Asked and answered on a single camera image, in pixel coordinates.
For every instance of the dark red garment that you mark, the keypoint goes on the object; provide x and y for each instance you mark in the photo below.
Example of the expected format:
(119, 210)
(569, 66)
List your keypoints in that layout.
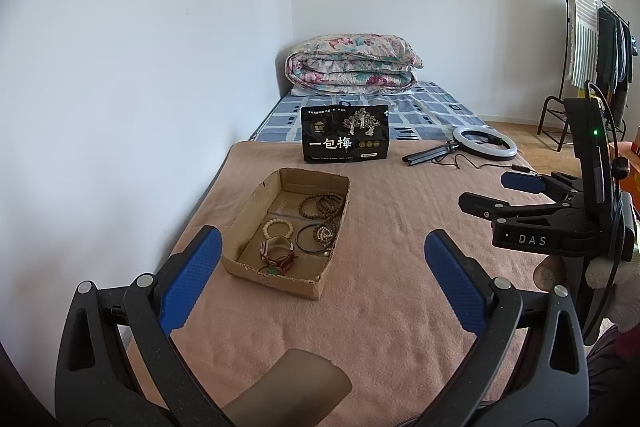
(627, 347)

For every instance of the black snack bag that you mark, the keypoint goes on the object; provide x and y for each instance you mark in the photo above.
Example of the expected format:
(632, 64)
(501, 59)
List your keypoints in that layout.
(345, 142)

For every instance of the folded floral quilt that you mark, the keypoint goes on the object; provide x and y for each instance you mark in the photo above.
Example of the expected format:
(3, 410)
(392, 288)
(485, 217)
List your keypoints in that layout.
(350, 62)

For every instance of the black metal clothes rack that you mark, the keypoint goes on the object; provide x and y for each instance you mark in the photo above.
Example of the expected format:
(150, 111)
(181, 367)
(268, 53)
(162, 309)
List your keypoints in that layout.
(545, 112)

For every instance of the cardboard box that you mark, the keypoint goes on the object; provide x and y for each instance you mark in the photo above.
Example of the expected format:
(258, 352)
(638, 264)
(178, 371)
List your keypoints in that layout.
(280, 284)

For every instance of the dark hanging clothes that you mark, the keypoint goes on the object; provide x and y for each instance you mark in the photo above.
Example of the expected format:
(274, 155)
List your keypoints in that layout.
(610, 52)

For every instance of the blue checked bed sheet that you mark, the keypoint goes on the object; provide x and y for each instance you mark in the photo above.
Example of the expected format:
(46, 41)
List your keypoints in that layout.
(425, 107)

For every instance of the dark blue bangle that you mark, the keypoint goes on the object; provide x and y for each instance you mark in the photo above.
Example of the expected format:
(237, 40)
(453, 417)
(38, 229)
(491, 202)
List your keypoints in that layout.
(297, 239)

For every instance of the black folded tripod stand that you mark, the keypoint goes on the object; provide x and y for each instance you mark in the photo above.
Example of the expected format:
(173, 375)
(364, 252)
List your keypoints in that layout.
(425, 154)

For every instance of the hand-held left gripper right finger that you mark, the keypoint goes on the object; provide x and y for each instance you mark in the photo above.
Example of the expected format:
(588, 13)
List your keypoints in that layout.
(457, 282)

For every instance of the person's right hand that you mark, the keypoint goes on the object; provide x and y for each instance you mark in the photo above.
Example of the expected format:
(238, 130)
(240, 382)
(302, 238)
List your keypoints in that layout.
(547, 274)

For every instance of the tan rounded flat object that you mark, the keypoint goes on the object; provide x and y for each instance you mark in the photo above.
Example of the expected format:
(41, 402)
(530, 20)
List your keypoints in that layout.
(300, 387)

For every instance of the striped hanging cloth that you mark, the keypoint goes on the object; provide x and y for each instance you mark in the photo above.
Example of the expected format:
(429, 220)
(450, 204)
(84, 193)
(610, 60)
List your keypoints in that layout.
(582, 37)

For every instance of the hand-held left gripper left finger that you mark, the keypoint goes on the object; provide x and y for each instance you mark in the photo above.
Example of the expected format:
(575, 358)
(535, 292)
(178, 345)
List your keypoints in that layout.
(192, 277)

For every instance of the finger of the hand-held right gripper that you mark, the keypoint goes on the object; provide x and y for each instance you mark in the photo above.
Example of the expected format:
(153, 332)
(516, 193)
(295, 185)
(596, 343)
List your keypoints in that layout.
(522, 183)
(485, 206)

